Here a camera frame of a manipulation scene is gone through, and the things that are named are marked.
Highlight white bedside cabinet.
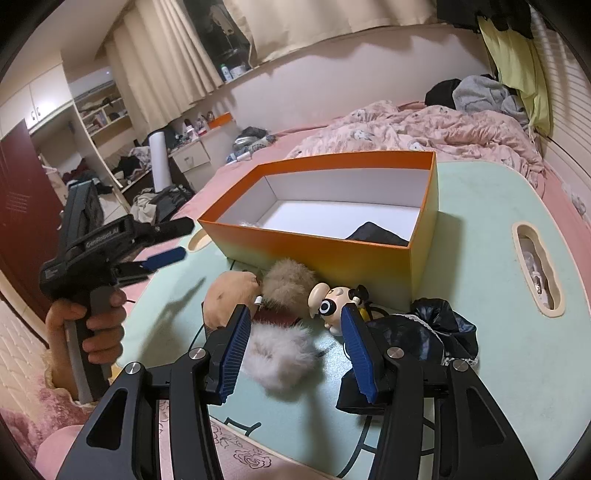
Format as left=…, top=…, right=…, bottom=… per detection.
left=171, top=121, right=240, bottom=192

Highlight pink patterned duvet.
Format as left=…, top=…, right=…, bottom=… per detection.
left=287, top=101, right=546, bottom=194

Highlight orange cardboard box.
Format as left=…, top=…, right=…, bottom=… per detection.
left=198, top=151, right=439, bottom=310

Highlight clothes heap on bed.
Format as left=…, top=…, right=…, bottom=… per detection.
left=225, top=126, right=276, bottom=164

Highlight mint green lap table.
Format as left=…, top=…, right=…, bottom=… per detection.
left=120, top=161, right=590, bottom=479

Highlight black patterned cushion pouch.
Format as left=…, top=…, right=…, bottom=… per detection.
left=346, top=222, right=409, bottom=247

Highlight white fluffy fur ball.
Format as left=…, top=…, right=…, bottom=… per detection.
left=242, top=323, right=318, bottom=393

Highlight white spray bottle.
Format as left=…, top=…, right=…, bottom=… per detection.
left=221, top=64, right=232, bottom=83

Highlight black garment on bed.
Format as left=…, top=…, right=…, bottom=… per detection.
left=424, top=78, right=461, bottom=109

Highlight person's left hand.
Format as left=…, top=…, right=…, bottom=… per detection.
left=44, top=285, right=129, bottom=368

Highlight black hanging clothes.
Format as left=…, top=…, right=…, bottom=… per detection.
left=436, top=0, right=536, bottom=39

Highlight brown fur pom keychain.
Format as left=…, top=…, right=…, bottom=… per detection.
left=262, top=259, right=372, bottom=337

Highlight grey clothes pile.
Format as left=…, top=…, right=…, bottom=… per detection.
left=452, top=75, right=529, bottom=127

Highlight black drawstring pouch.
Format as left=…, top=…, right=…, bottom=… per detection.
left=337, top=298, right=479, bottom=415

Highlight small orange box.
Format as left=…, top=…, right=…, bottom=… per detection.
left=207, top=112, right=233, bottom=129

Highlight tan round plush toy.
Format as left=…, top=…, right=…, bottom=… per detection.
left=202, top=271, right=262, bottom=331

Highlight beige curtains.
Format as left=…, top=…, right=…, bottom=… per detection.
left=102, top=1, right=435, bottom=139

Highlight white paper roll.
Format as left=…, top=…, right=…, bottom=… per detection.
left=148, top=131, right=172, bottom=193

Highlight yellow-green hanging garment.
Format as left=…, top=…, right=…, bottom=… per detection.
left=478, top=17, right=552, bottom=136

